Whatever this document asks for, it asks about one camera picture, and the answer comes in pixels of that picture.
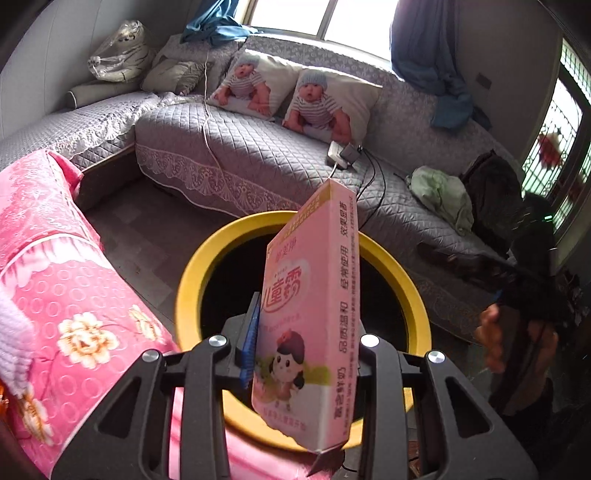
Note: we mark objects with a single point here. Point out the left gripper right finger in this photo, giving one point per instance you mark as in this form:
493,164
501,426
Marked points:
460,433

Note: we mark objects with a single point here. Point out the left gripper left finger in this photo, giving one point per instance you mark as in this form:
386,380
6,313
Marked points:
127,435

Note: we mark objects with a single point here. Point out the pink children cream box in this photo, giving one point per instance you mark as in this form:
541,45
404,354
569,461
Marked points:
307,350

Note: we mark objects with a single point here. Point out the yellow rimmed trash bin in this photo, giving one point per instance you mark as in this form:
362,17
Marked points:
228,269

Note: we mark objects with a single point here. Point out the person's right hand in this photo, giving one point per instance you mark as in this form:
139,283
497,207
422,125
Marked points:
495,334

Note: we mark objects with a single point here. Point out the black backpack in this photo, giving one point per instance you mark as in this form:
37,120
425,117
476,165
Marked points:
496,196

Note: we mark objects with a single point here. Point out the light green cloth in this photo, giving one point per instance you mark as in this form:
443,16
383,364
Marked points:
443,195

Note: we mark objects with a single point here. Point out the pink floral tablecloth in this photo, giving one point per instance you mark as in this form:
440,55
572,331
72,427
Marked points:
89,326

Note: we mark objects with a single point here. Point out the white power adapter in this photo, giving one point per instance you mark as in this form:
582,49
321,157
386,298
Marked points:
344,155

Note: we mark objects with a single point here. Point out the grey quilted corner sofa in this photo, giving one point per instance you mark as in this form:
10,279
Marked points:
240,164

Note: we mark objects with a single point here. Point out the right baby print pillow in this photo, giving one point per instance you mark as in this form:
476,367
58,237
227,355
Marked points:
331,106

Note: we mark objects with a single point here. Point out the baby print pillow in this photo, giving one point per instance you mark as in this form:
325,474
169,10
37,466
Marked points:
331,106
256,84

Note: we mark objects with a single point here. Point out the purple curtain right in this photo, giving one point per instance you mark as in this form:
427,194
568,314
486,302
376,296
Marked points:
423,38

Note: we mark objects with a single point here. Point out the left baby print pillow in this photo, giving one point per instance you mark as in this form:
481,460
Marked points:
256,84

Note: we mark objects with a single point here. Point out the grey cushion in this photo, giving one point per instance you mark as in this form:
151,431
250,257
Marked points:
175,76

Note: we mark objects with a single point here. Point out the grey bolster pillow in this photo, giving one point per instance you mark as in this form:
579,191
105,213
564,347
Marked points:
95,91

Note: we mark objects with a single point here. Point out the window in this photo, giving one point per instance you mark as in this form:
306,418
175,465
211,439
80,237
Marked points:
362,25

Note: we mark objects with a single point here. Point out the blue curtain left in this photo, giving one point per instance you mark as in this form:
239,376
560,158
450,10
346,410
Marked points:
214,22

